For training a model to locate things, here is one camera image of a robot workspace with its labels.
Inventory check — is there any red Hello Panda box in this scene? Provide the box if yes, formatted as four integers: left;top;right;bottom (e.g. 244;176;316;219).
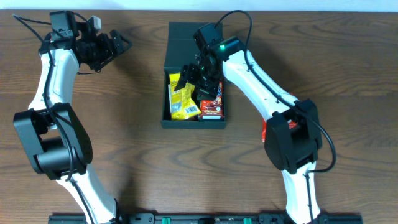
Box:
199;82;224;120

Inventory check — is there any red Hacks candy bag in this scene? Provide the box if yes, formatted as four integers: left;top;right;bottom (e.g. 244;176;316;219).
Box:
261;91;298;143

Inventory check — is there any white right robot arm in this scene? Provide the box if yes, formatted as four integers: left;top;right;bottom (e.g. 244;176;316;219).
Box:
176;24;322;223

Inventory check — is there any yellow snack packet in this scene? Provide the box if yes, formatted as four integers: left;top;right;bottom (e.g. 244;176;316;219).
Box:
168;73;201;121

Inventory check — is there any black storage box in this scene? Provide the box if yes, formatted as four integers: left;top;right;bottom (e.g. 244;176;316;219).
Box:
161;22;226;129

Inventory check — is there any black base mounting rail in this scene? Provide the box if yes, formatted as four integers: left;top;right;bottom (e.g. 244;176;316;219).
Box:
48;213;364;224

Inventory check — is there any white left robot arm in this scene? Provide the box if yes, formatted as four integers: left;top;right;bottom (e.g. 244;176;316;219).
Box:
13;29;132;223

